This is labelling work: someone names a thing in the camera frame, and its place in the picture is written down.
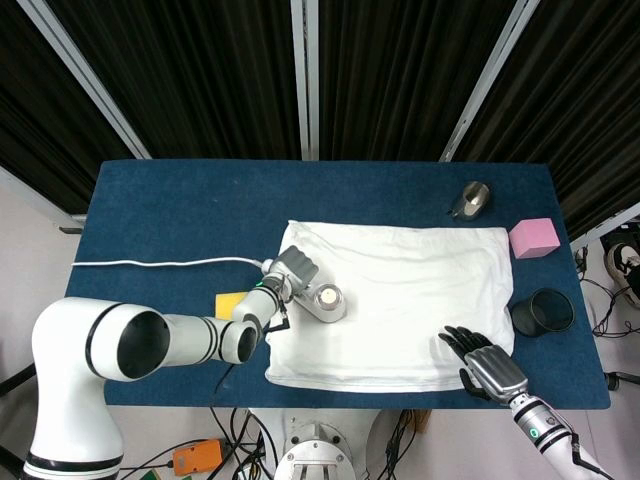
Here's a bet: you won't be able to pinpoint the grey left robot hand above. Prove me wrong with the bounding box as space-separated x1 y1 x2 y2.
259 245 320 302

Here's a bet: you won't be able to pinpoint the grey black right robot hand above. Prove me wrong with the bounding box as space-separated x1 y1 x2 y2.
438 325 530 402

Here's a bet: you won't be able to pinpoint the white handheld steam iron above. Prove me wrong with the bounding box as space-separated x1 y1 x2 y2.
260 256 347 325

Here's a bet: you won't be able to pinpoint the white cloth garment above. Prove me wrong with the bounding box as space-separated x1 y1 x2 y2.
264 219 516 394

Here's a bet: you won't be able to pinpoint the black plastic cup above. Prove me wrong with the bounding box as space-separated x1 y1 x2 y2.
509 288 576 337

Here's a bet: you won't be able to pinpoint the yellow sponge block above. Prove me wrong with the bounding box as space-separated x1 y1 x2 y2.
214 292 249 320

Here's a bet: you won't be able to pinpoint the blue felt table cover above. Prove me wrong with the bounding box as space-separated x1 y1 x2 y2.
65 159 612 410

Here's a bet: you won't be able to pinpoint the black stand leg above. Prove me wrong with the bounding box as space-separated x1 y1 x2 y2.
602 369 640 389
0 362 37 397

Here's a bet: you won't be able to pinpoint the pink foam cube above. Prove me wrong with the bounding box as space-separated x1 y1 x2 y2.
508 217 560 260

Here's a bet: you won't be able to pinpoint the black white sneaker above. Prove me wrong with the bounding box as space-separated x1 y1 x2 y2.
604 242 640 306

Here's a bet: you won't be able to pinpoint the stainless steel cup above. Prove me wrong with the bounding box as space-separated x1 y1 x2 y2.
446 180 492 222

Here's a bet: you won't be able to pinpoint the white robot torso base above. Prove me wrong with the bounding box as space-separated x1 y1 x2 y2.
248 408 386 480

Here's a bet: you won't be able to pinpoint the orange handheld controller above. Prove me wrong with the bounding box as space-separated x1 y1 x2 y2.
172 438 224 476

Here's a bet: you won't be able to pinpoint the black pleated curtain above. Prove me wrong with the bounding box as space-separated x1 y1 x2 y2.
0 0 640 241

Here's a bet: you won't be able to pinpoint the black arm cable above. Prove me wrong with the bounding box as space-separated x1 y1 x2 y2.
213 287 292 394

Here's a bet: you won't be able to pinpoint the black floor cables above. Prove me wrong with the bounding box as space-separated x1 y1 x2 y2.
574 247 640 341

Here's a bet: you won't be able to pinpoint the white power cable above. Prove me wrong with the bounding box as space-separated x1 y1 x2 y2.
71 255 266 269

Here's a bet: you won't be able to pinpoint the black cables under table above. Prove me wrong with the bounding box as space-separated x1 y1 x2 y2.
209 407 274 480

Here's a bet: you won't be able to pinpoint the white metal frame rail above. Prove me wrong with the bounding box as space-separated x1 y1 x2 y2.
569 202 640 251

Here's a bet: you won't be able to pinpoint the white metal frame post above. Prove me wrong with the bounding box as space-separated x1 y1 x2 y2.
290 0 320 161
438 0 542 162
17 0 152 161

